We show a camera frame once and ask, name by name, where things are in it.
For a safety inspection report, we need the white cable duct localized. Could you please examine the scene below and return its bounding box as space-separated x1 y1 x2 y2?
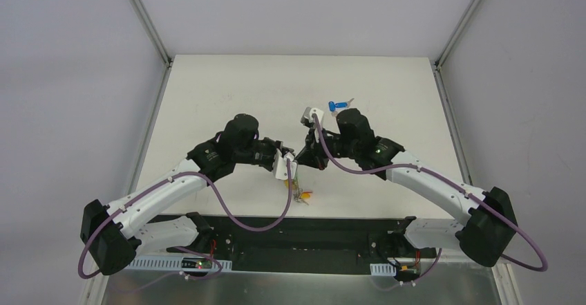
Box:
126 255 232 272
370 263 397 277

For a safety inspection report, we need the right white cable duct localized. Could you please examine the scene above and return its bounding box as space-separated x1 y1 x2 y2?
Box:
370 263 397 277

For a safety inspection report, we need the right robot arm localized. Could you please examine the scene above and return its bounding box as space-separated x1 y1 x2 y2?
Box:
296 107 518 267

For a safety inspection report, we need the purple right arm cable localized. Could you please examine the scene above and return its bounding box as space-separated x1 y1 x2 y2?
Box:
312 113 549 272

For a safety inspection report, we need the left white cable duct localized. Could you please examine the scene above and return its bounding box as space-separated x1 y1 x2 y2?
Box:
126 255 232 272

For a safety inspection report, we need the large metal keyring with keys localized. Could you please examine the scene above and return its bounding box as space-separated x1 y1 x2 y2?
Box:
283 176 313 205

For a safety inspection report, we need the left aluminium frame post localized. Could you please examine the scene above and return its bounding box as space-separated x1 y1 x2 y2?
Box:
129 0 173 68

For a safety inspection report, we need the aluminium frame post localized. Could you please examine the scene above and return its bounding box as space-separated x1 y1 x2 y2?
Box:
434 0 484 71
129 0 173 68

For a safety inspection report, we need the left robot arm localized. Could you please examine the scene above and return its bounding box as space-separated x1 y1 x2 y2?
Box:
77 113 297 279

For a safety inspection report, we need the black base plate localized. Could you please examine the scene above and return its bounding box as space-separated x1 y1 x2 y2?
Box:
164 212 440 277

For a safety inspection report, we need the right aluminium frame post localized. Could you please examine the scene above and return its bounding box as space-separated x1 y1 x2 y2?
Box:
434 0 484 71

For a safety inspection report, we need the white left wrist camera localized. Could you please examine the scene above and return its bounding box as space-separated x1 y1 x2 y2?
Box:
272 150 297 181

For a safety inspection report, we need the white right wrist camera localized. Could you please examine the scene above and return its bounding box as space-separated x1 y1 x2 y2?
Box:
300 107 324 129

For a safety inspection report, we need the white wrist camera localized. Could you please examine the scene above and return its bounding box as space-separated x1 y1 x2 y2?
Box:
272 150 297 181
300 107 324 129

